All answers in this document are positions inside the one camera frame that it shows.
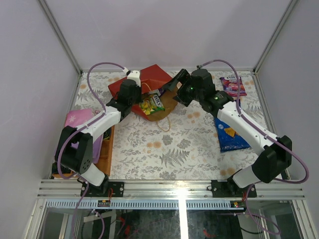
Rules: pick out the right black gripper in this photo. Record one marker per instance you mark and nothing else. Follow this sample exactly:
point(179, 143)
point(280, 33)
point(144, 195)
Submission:
point(180, 77)

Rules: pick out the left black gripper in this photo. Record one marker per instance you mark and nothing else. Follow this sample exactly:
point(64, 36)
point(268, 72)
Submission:
point(136, 92)

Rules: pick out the red paper bag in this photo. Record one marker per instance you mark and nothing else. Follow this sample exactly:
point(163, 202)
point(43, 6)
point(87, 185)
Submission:
point(142, 93)

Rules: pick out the green candy bag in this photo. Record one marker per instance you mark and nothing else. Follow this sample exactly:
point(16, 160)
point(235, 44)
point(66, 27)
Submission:
point(151, 104)

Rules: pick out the purple candy bag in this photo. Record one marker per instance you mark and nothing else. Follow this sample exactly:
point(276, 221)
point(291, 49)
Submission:
point(161, 91)
point(230, 86)

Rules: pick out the blue silver chips bag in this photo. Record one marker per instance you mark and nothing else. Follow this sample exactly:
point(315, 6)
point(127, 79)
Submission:
point(229, 139)

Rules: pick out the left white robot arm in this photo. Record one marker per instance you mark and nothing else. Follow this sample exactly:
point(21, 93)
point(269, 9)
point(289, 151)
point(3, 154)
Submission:
point(75, 147)

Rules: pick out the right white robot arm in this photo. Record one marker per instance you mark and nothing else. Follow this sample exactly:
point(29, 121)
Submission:
point(272, 151)

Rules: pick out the purple pink cloth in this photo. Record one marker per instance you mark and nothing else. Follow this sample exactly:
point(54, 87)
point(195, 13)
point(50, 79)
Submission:
point(78, 117)

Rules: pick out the wooden tray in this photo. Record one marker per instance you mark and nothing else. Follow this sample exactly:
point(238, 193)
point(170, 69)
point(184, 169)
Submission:
point(104, 161)

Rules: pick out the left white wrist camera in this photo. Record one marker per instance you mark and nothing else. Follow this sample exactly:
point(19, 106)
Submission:
point(133, 75)

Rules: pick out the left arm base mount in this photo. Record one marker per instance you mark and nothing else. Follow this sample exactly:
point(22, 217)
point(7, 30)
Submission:
point(110, 189)

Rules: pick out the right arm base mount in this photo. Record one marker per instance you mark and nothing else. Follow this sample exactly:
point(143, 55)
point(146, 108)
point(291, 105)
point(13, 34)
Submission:
point(226, 189)

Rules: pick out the aluminium front rail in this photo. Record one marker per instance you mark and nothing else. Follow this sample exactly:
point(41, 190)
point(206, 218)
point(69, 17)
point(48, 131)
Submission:
point(168, 189)

